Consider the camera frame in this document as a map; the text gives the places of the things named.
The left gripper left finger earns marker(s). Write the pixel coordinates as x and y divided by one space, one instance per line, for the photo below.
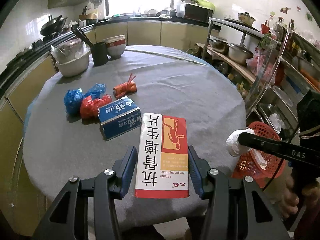
67 216

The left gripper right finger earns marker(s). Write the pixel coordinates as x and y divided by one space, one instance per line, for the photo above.
237 208

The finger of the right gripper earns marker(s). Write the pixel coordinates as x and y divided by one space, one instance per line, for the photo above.
279 149

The red white medicine box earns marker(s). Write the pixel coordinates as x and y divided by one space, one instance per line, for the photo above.
162 165

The white tissue ball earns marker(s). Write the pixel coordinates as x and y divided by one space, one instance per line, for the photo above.
234 147

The metal kitchen rack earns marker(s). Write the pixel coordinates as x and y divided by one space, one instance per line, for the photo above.
284 67

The person's right hand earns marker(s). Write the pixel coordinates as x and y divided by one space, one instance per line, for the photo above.
289 201

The red plastic basket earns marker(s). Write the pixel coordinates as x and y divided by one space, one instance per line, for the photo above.
255 163

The blue cardboard box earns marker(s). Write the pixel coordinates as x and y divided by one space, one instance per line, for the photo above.
119 117

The red plastic bag ball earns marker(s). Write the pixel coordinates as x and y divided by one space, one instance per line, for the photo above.
89 107

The steel pot on rack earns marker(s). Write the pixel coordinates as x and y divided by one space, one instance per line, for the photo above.
239 54

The blue plastic bag ball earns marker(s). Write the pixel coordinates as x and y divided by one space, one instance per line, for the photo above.
72 101

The orange tied plastic bag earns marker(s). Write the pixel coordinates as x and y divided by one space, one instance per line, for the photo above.
125 88

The pot on rack top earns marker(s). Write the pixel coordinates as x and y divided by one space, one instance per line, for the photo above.
246 18

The black chopstick holder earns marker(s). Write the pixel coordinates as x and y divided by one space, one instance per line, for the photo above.
98 50

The stacked red white bowls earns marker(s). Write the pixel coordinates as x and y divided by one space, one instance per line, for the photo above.
115 46

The black microwave oven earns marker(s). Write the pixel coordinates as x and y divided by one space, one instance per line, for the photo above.
196 12

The black wok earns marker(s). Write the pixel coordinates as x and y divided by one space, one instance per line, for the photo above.
54 25

